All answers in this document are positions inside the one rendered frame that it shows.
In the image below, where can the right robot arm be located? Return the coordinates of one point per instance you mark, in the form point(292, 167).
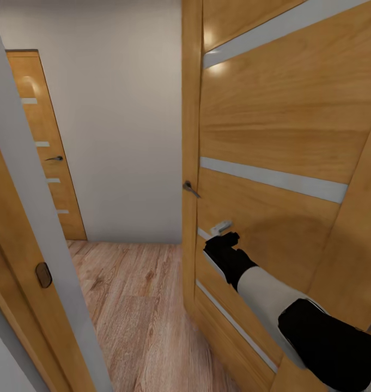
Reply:
point(338, 354)

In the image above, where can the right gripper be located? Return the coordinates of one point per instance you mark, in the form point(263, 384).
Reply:
point(231, 238)

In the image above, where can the door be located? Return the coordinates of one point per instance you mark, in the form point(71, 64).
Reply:
point(30, 80)
point(276, 138)

